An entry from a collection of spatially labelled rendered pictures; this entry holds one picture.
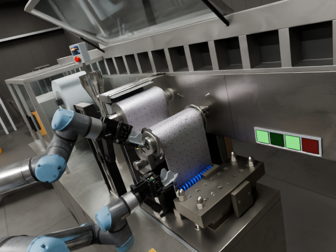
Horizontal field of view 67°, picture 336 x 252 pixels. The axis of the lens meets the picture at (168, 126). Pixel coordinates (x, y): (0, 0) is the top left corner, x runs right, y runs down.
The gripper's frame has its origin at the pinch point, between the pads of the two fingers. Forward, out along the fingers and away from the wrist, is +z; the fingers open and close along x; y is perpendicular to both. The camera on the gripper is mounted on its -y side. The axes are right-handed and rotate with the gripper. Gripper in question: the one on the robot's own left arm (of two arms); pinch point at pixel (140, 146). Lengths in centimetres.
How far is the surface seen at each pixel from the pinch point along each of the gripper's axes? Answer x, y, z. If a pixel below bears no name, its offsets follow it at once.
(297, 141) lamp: -46, 19, 32
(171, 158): -8.4, -1.0, 10.4
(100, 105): 68, 14, 6
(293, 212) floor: 5, -22, 170
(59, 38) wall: 835, 224, 114
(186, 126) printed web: -8.1, 13.6, 13.8
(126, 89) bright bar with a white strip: 21.6, 23.1, -3.3
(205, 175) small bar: -14.2, -4.2, 26.9
